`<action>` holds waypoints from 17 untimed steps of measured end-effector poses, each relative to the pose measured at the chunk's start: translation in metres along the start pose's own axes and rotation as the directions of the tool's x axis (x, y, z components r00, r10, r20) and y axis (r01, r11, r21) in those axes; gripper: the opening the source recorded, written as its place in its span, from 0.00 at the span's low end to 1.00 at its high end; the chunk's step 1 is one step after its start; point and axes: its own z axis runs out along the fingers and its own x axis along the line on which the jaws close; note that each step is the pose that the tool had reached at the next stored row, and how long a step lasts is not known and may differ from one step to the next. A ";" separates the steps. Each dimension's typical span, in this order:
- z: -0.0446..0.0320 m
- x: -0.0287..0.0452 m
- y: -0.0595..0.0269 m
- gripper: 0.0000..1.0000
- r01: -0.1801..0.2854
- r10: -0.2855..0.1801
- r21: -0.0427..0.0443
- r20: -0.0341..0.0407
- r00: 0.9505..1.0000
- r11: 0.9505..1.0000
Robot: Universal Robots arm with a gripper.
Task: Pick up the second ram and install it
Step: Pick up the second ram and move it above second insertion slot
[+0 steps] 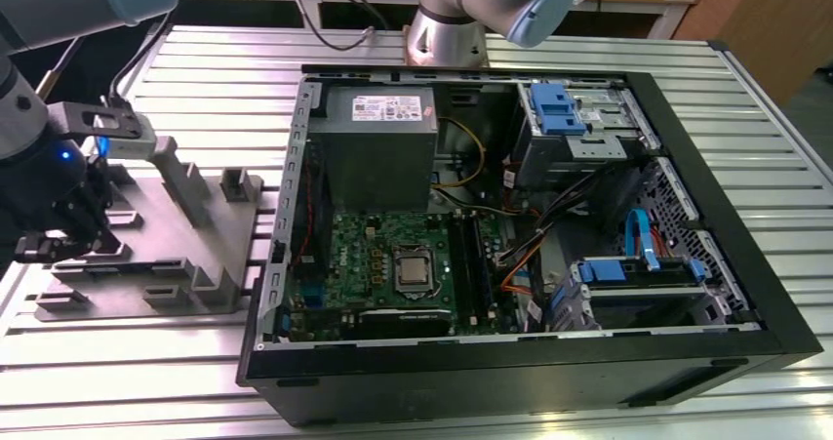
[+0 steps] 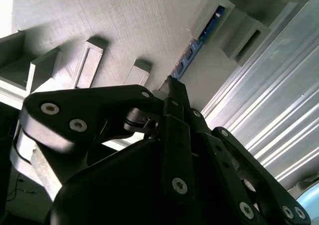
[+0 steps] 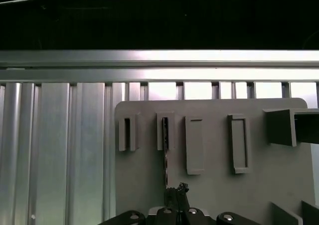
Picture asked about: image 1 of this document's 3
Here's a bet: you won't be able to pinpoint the grey power supply unit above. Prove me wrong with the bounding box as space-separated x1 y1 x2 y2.
304 84 439 215

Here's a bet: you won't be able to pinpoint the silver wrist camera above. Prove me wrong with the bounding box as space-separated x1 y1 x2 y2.
49 99 159 161

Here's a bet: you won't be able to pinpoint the grey parts rack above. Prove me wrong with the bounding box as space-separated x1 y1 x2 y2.
30 136 279 323

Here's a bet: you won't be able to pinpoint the black graphics card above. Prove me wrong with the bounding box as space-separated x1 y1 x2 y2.
355 306 451 339

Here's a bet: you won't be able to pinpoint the green motherboard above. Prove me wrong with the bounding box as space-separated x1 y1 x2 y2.
285 209 526 340

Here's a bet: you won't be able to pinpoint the wooden cabinet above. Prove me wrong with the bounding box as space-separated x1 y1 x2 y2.
673 0 833 107

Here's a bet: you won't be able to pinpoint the CPU socket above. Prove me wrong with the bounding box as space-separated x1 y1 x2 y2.
388 242 440 301

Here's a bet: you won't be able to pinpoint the blue disk carrier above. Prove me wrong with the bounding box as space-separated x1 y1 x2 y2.
530 82 587 137

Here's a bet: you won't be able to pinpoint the yellow wire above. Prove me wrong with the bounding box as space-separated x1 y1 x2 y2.
435 117 488 187

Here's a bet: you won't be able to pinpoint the orange power wires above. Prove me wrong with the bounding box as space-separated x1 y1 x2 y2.
498 244 546 295

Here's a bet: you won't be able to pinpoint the silver drive cage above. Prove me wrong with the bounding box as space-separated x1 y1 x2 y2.
512 81 658 190

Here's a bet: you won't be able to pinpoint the black RAM slot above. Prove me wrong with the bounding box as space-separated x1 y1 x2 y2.
450 209 474 325

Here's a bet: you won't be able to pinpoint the blue SATA cable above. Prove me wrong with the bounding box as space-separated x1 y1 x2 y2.
622 207 662 271

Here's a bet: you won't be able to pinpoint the silver CPU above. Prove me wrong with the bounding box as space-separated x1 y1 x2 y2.
396 257 432 286

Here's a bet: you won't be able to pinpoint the metal socket cover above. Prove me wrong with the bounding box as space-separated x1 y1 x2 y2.
390 243 440 300

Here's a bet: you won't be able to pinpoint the black cable bundle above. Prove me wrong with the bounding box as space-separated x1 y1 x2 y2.
494 159 651 265

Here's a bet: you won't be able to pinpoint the hard disk in blue carrier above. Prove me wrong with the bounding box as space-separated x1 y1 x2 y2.
575 257 707 295

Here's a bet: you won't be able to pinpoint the black PC case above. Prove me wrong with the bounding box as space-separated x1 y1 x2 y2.
233 62 825 429

